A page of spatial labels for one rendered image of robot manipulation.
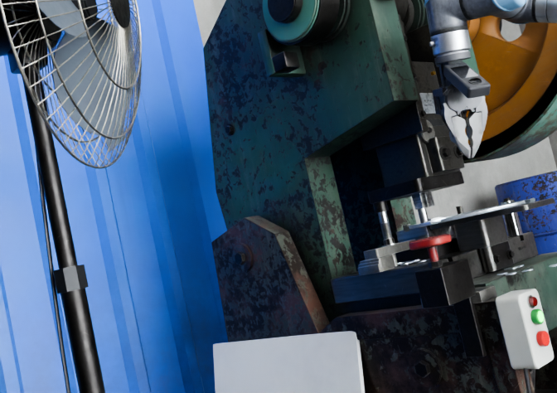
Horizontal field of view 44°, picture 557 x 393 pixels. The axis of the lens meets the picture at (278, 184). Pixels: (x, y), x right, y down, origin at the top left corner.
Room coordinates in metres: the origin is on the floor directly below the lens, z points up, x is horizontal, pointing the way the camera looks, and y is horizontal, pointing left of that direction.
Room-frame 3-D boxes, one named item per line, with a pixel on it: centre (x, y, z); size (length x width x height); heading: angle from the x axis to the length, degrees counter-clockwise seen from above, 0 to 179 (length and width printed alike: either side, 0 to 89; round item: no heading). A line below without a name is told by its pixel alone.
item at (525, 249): (1.69, -0.33, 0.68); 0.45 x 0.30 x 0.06; 134
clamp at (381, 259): (1.58, -0.21, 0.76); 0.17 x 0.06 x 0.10; 134
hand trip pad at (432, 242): (1.30, -0.25, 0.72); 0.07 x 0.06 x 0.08; 44
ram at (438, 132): (1.66, -0.36, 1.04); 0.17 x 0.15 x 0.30; 44
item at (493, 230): (1.57, -0.46, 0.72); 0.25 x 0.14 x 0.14; 44
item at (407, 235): (1.69, -0.34, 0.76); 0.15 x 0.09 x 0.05; 134
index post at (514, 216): (1.72, -0.55, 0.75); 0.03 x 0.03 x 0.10; 44
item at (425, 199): (1.69, -0.34, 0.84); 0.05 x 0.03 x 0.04; 134
